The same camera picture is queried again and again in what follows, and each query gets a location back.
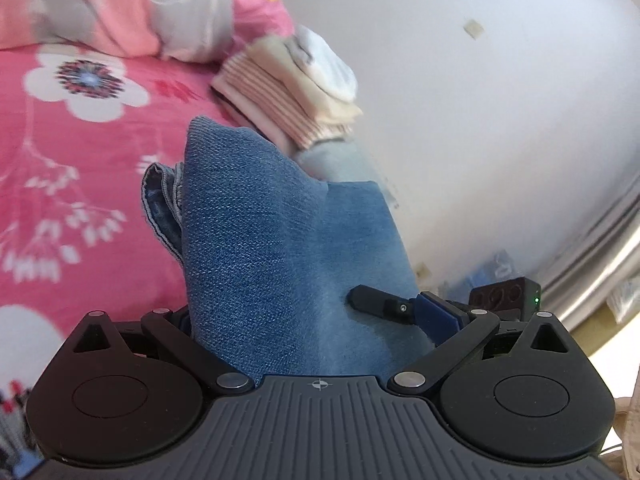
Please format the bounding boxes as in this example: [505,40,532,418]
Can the blue denim jeans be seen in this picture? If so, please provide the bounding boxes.
[141,117,432,382]

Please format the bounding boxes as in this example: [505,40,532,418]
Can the grey folded garment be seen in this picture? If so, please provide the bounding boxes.
[294,140,383,184]

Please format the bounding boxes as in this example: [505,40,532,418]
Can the cream folded garment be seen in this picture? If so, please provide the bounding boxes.
[246,35,362,125]

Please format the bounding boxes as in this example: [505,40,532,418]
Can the pink floral bed sheet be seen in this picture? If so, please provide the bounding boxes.
[1,44,222,479]

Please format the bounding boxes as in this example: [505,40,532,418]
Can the pink checked folded garment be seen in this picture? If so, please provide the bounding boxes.
[212,53,352,150]

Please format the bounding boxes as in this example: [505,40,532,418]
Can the white folded towel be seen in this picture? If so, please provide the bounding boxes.
[285,25,358,103]

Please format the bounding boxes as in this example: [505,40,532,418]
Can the pink grey floral duvet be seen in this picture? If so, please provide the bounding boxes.
[1,0,295,64]

